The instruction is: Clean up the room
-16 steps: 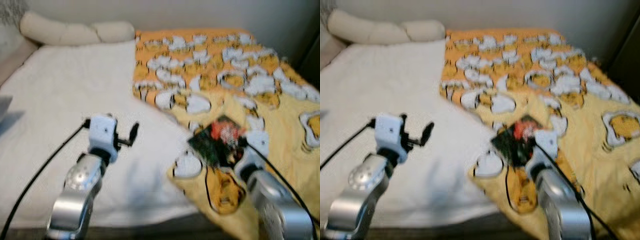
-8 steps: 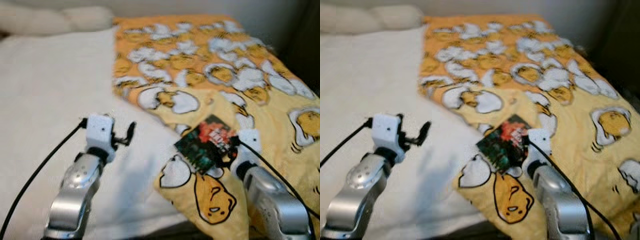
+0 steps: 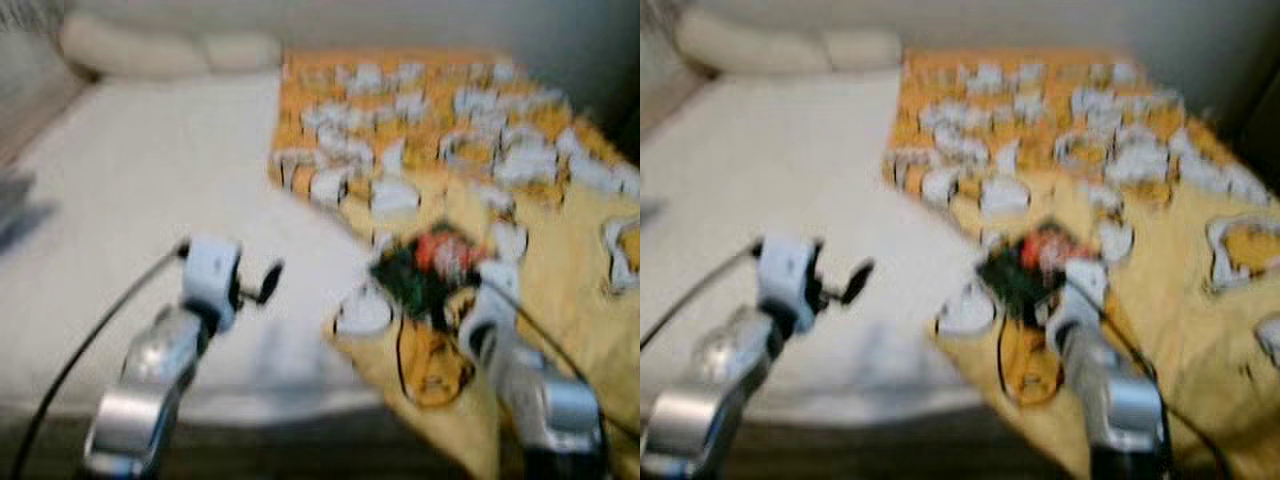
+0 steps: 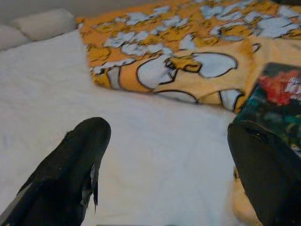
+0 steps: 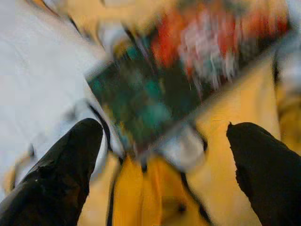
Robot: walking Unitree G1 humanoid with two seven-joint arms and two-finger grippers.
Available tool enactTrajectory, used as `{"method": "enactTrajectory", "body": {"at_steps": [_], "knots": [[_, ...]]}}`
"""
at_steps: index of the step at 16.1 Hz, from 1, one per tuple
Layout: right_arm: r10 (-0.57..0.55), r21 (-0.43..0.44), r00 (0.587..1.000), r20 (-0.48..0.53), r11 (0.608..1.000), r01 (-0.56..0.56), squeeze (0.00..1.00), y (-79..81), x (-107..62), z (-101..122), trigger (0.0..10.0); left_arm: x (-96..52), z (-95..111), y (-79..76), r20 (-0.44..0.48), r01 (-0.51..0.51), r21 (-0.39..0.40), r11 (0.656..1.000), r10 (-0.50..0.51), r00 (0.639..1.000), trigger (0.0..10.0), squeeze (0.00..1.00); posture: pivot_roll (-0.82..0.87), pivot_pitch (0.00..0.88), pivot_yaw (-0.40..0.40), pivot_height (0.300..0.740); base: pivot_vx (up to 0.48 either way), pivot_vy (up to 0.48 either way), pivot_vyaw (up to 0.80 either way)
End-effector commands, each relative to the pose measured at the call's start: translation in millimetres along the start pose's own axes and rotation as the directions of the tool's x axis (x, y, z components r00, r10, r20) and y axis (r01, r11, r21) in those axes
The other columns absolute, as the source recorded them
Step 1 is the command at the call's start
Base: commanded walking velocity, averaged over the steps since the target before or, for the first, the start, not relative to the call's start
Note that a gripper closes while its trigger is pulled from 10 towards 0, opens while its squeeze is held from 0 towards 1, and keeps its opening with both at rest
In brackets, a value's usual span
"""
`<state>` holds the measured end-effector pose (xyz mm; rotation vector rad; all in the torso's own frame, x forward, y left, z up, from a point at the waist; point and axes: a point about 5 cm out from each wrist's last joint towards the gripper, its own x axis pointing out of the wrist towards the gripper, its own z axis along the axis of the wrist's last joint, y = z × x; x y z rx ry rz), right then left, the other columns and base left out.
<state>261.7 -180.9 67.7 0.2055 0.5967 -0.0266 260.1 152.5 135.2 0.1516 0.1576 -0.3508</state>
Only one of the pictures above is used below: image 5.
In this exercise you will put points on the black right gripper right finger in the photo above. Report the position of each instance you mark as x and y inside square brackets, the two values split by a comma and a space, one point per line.
[270, 176]

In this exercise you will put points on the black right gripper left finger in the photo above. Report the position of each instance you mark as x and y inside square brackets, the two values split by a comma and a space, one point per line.
[51, 188]

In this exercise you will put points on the green book red flower cover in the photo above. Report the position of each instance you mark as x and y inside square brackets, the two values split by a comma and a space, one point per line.
[152, 99]

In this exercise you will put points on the yellow duck print blanket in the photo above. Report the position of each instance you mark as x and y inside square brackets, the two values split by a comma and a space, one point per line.
[223, 164]

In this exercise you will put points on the white quilted mattress pad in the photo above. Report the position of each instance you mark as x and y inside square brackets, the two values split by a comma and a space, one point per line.
[35, 82]

